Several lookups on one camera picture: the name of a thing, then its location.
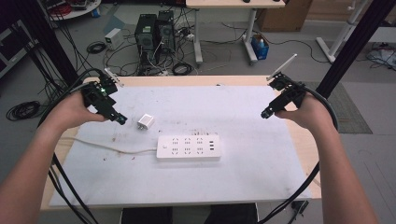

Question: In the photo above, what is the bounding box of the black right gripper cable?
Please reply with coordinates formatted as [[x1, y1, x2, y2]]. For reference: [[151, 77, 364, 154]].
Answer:
[[257, 85, 340, 224]]

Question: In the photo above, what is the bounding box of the person's left hand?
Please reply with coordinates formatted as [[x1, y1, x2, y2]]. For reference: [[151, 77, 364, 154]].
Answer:
[[46, 91, 108, 132]]

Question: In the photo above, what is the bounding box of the blue storage box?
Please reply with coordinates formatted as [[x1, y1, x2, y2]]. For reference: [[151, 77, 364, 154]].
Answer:
[[250, 34, 270, 61]]

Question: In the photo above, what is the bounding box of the coiled black cable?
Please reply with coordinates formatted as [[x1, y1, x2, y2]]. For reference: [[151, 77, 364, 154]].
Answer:
[[171, 62, 194, 77], [86, 40, 107, 55], [6, 100, 42, 122]]

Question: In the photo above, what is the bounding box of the white power strip cable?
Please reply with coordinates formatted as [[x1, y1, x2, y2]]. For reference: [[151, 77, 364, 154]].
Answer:
[[60, 135, 159, 156]]

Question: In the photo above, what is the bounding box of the black computer tower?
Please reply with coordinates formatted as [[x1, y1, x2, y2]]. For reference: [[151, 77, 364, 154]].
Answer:
[[134, 13, 159, 69], [155, 9, 177, 56]]

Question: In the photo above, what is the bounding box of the grey floor mat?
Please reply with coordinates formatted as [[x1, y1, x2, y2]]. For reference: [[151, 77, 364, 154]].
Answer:
[[303, 80, 374, 135]]

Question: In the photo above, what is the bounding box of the white desk with legs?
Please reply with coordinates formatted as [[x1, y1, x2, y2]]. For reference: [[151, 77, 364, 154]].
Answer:
[[185, 0, 287, 65]]

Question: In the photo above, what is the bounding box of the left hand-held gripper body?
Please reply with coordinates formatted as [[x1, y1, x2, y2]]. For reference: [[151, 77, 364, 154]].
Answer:
[[81, 67, 124, 121]]

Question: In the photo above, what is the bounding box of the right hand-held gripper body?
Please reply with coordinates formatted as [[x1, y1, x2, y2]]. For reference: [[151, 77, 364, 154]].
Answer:
[[266, 53, 308, 112]]

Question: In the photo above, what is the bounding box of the round white table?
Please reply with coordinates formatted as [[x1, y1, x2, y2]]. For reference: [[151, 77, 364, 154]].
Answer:
[[39, 0, 103, 21]]

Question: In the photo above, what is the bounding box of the wooden table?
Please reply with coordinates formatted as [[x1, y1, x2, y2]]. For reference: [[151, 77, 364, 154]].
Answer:
[[39, 75, 322, 212]]

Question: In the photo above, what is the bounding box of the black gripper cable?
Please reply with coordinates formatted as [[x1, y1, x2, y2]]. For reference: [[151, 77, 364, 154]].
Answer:
[[257, 85, 340, 224], [36, 67, 105, 224]]

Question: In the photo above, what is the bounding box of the person's leg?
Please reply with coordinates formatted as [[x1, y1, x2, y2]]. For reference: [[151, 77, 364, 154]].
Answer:
[[120, 205, 174, 224], [204, 203, 259, 224]]

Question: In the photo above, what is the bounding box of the white table mat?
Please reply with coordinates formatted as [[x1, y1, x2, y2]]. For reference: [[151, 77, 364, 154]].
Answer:
[[49, 85, 313, 208]]

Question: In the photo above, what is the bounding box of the white power strip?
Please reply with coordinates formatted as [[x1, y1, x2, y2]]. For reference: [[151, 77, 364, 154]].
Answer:
[[155, 133, 222, 161]]

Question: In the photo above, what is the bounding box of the person's right hand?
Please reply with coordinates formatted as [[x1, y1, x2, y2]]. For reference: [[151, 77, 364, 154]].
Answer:
[[275, 92, 336, 133]]

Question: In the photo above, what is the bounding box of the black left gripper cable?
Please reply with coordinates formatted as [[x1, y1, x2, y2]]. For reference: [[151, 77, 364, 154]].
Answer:
[[36, 67, 105, 224]]

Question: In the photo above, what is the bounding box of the white metal stand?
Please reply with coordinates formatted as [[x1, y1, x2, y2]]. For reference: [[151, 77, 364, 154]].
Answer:
[[315, 0, 375, 64]]

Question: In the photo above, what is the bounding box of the black plug on floor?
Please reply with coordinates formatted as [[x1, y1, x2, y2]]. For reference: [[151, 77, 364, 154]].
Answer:
[[290, 200, 310, 217]]

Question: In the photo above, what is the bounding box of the person's right leg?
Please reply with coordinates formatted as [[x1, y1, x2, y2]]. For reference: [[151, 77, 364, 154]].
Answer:
[[204, 203, 259, 224]]

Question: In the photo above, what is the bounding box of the white charger plug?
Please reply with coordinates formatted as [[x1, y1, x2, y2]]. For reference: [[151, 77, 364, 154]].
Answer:
[[136, 113, 156, 132]]

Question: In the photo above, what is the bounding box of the brown cardboard box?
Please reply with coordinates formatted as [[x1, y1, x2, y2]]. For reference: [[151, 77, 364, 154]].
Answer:
[[256, 0, 314, 33]]

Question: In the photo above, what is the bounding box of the person's left leg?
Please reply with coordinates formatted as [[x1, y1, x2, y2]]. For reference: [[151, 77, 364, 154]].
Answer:
[[120, 205, 174, 224]]

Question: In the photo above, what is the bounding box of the black frame post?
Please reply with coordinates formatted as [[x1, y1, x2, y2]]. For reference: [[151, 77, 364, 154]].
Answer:
[[315, 0, 396, 100], [14, 0, 79, 86]]

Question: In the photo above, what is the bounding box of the small white device box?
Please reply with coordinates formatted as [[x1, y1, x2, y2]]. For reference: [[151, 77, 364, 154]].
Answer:
[[104, 27, 125, 51]]

